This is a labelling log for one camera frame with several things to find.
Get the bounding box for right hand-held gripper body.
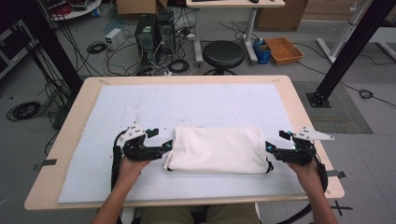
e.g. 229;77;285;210
274;126;335;166

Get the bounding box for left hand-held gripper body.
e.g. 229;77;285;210
120;121;164;162

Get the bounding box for white tank top dark trim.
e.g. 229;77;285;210
163;125;275;175

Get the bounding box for person's left hand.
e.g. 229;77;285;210
119;156;152;185

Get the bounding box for person's right hand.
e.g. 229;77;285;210
286;161;322;189

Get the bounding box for black tape strip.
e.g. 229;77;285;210
326;170;347;179
33;158;58;172

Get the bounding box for white table mat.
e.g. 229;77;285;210
57;83;307;203

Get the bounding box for grey floor mat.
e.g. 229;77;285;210
292;80;375;135

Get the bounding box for black tape cross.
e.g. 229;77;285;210
331;200;354;217

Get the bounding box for person's legs olive trousers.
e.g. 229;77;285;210
139;203;262;224

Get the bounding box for orange tray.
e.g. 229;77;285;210
263;35;304;66

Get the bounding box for blue box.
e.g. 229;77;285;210
252;37;272;65

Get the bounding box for black computer tower green label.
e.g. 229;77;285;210
134;14;159;69

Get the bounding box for black round stool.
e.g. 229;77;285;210
202;39;246;77

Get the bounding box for white power supply box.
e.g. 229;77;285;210
104;27;125;51

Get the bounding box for white metal stand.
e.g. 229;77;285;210
315;0;396;65

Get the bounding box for large closed cardboard box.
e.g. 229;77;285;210
255;0;309;33

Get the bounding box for white desk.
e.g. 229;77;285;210
185;0;286;65

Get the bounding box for round white table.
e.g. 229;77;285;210
49;0;103;21

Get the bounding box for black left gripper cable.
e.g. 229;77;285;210
110;130;126;191

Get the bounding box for small black cable coil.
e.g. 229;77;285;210
358;89;375;100

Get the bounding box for black metal frame post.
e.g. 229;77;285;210
11;0;84;96
305;0;396;109

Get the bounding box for large black cable coil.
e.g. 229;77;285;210
6;100;42;122

